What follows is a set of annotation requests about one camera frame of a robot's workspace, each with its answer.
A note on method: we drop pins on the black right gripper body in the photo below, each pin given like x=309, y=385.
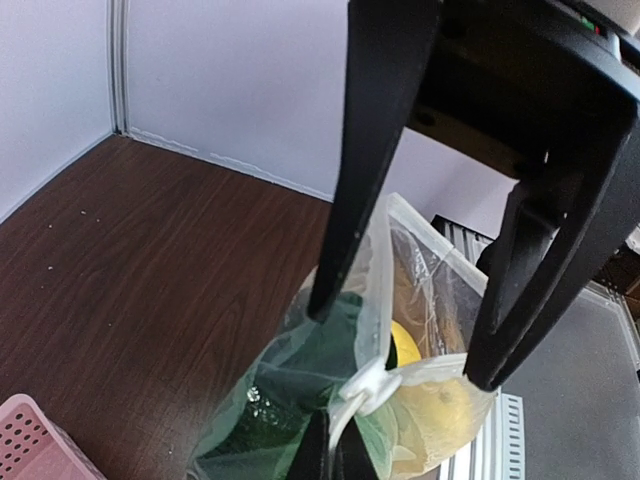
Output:
x=507, y=81

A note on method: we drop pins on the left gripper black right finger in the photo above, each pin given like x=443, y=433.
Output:
x=352, y=460

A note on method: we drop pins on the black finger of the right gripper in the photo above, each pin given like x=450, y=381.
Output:
x=388, y=48
x=559, y=228

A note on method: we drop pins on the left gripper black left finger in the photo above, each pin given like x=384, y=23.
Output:
x=312, y=458

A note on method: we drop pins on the green bok choy toy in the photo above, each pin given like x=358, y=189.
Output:
x=338, y=366

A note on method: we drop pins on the pale yellow wrinkled fruit toy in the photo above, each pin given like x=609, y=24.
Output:
x=434, y=420

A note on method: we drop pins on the clear zip top bag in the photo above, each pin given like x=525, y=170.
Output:
x=435, y=293

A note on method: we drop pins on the yellow lemon toy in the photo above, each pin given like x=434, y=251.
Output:
x=407, y=351

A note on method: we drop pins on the pink perforated plastic basket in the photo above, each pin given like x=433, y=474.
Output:
x=33, y=447

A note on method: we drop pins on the front aluminium frame rail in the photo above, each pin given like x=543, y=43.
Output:
x=580, y=390

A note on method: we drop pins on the left aluminium corner post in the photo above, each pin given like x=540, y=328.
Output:
x=118, y=64

